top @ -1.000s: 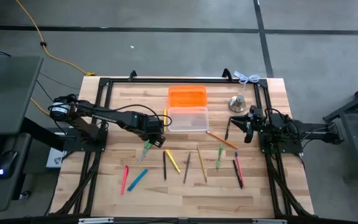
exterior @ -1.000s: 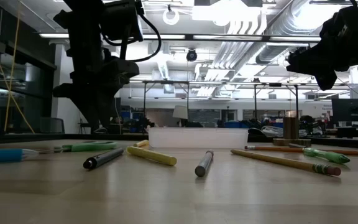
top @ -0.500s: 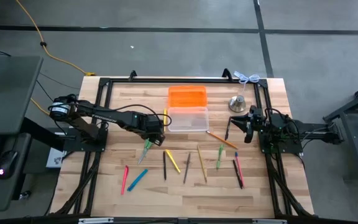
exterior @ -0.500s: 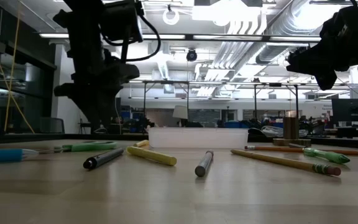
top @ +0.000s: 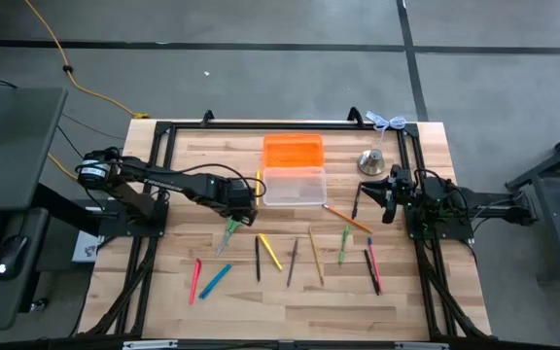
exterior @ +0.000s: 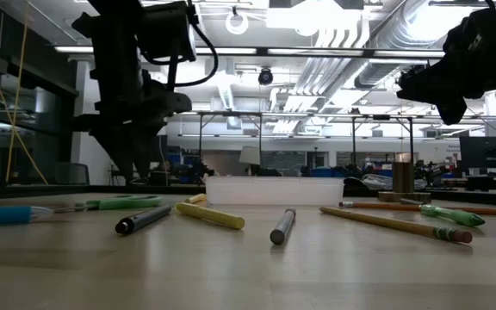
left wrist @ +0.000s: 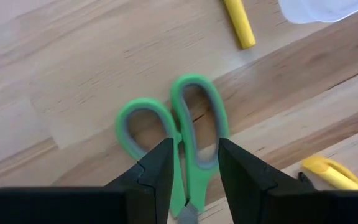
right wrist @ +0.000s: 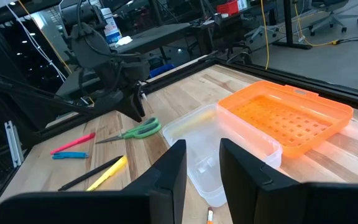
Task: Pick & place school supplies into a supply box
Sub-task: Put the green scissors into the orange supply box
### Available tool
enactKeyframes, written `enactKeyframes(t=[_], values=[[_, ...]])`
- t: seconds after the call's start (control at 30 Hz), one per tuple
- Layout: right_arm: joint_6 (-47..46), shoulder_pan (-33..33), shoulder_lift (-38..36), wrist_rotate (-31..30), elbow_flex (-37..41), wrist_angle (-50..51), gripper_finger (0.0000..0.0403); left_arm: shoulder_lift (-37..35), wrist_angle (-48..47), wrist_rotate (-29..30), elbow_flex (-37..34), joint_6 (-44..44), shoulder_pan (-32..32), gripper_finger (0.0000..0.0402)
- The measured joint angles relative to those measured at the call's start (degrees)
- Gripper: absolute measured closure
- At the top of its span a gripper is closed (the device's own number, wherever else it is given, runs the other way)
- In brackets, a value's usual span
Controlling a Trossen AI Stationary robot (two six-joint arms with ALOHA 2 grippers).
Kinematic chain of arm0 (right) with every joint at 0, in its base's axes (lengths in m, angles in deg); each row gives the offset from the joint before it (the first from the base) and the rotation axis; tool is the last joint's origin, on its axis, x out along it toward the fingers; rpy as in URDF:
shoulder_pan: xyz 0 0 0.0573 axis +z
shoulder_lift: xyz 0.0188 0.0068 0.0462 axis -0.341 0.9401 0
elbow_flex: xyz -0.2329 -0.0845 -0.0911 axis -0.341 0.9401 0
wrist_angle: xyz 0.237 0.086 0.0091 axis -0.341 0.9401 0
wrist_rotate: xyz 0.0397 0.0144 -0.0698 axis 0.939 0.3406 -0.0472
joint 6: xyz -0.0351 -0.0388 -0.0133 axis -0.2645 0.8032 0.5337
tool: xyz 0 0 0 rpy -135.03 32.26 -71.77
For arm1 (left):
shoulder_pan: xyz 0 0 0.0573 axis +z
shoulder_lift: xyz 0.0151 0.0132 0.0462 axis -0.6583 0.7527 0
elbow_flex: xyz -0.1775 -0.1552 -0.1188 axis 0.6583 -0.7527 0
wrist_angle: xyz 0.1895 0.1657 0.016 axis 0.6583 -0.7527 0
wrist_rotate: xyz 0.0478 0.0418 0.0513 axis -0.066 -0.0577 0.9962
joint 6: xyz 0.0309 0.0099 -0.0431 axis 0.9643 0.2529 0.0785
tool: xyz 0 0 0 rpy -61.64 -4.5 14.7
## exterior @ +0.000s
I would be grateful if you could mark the brass cylinder stand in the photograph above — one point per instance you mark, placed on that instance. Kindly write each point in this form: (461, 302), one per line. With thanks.
(403, 181)

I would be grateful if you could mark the grey mesh chair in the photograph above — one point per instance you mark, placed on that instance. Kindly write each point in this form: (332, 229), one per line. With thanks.
(71, 174)

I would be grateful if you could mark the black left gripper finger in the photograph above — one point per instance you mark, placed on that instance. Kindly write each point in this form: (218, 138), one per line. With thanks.
(116, 146)
(148, 146)

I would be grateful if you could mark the orange pencil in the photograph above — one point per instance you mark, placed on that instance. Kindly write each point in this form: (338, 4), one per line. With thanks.
(381, 206)

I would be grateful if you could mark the overhead frame light bar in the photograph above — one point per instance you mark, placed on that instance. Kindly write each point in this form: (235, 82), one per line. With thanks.
(231, 51)

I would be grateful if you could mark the green pen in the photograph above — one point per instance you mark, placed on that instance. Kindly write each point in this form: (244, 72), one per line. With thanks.
(454, 215)

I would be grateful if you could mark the clear plastic supply box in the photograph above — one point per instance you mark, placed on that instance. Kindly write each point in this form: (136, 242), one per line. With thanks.
(274, 191)

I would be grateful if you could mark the yellow pencil green ferrule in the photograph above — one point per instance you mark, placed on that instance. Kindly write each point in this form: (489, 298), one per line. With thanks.
(394, 225)

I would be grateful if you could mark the blue storage bin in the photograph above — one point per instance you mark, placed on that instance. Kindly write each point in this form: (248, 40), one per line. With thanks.
(322, 172)

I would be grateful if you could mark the grey clear-barrel pen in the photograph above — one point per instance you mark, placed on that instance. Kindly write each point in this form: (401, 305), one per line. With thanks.
(283, 226)

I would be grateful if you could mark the dark grey capped pen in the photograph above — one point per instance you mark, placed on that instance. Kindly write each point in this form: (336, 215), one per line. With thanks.
(144, 218)

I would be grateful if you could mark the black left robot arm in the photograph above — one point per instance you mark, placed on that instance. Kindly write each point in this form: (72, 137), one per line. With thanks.
(114, 43)

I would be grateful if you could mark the white lamp shade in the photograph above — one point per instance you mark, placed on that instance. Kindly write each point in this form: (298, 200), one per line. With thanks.
(250, 155)

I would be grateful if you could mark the black ceiling camera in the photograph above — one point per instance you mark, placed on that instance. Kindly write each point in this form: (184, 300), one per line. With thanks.
(265, 76)

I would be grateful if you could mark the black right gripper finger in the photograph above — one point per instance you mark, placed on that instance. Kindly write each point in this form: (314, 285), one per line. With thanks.
(446, 99)
(444, 64)

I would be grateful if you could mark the black workstation frame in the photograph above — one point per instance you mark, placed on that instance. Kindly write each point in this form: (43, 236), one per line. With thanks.
(260, 142)
(411, 142)

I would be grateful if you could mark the thick yellow highlighter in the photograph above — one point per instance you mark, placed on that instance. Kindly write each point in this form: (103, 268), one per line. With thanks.
(209, 215)

